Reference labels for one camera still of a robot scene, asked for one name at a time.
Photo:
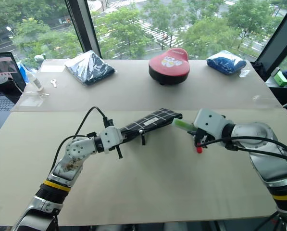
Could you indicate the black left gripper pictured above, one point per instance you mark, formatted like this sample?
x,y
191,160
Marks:
x,y
124,140

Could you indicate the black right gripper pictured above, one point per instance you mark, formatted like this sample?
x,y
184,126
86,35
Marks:
x,y
205,138

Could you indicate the green highlighter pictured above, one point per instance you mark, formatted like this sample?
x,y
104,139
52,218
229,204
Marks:
x,y
181,124

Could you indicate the black white grid pouch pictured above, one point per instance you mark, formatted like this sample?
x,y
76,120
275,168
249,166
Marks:
x,y
155,119

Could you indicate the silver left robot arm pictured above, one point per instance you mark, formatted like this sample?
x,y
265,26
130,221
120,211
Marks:
x,y
73,149

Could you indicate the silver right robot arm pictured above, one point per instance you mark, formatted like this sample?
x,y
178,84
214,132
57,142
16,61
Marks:
x,y
261,137

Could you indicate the red black heart-shaped case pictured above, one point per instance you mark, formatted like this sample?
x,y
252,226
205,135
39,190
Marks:
x,y
168,67

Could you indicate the small clear plastic scrap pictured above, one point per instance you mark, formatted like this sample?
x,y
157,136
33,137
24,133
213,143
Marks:
x,y
259,98

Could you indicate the blue bagged garment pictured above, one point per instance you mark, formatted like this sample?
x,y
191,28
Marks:
x,y
226,63

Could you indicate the dark navy bagged garment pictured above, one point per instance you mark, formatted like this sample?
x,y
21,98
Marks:
x,y
90,68

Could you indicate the black bag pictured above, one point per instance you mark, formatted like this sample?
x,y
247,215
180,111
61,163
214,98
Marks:
x,y
258,71

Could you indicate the small white key-shaped piece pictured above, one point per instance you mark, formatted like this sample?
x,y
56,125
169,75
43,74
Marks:
x,y
53,83

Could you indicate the clear plastic bag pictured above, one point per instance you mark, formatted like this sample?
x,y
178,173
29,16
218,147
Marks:
x,y
33,99

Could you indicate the green box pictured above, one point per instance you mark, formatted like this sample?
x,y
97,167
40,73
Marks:
x,y
280,80

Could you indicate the white plastic bottle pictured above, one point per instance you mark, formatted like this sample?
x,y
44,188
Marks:
x,y
35,81

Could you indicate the grey-green round object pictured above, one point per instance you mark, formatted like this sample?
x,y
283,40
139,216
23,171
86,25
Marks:
x,y
39,59

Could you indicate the open laptop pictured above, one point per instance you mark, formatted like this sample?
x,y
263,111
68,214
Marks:
x,y
1,106

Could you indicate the blue white package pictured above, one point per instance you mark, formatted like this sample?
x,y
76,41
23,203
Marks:
x,y
22,69

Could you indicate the black rounded device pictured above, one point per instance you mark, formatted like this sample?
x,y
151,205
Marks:
x,y
1,83

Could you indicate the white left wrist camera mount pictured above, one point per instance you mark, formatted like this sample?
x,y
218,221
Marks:
x,y
110,138

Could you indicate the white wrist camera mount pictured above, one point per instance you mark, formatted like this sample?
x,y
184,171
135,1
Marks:
x,y
209,120
110,138

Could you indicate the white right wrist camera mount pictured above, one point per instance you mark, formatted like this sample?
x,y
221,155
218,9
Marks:
x,y
209,120

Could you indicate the black window frame pillar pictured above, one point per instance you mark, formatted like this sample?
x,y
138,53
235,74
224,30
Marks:
x,y
276,31
84,26

